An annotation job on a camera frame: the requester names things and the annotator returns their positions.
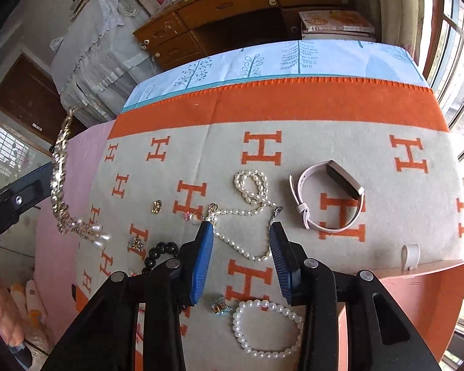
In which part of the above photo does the silver leaf pearl necklace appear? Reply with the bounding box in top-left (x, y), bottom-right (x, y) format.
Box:
top-left (49, 105), bottom-right (112, 251)

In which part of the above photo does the long pearl necklace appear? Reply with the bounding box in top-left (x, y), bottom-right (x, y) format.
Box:
top-left (204, 168), bottom-right (284, 263)

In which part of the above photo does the orange jewelry box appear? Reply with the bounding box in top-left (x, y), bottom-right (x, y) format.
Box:
top-left (333, 259), bottom-right (464, 371)

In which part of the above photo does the person's left hand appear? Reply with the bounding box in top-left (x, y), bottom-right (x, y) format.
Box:
top-left (0, 278), bottom-right (50, 355)

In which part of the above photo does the small silver earring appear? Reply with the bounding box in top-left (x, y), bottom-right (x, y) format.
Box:
top-left (127, 237), bottom-right (146, 259)

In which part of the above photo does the gold round brooch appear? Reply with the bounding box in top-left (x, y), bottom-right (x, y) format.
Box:
top-left (152, 200), bottom-right (162, 215)

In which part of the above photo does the pink smart watch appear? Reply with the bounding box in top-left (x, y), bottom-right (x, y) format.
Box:
top-left (289, 160), bottom-right (365, 239)

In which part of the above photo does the orange grey H blanket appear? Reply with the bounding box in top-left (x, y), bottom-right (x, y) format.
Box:
top-left (77, 77), bottom-right (464, 370)

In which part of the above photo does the brown wooden door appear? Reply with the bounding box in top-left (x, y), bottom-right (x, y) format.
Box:
top-left (0, 54), bottom-right (67, 144)

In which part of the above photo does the white lace covered furniture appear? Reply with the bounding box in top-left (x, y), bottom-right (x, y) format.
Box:
top-left (50, 0), bottom-right (161, 127)

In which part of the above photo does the blue tree print sheet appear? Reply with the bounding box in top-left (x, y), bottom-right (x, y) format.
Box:
top-left (122, 39), bottom-right (428, 112)

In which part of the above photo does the stack of books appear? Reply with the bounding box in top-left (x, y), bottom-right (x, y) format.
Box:
top-left (298, 10), bottom-right (376, 42)

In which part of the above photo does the wooden desk with drawers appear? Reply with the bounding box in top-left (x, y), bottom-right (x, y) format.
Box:
top-left (134, 0), bottom-right (353, 70)

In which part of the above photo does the beige curtain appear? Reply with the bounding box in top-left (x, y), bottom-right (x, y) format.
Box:
top-left (354, 0), bottom-right (432, 72)

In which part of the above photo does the black bead bracelet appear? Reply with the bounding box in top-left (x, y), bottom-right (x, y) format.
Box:
top-left (140, 241), bottom-right (180, 276)

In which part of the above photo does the pink charm ring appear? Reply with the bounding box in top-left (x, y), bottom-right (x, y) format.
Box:
top-left (183, 209), bottom-right (206, 226)

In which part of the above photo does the white pearl bracelet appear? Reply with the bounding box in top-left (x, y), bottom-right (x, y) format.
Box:
top-left (231, 298), bottom-right (306, 360)

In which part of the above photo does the white ring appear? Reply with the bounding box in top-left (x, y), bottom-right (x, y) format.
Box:
top-left (401, 243), bottom-right (422, 272)

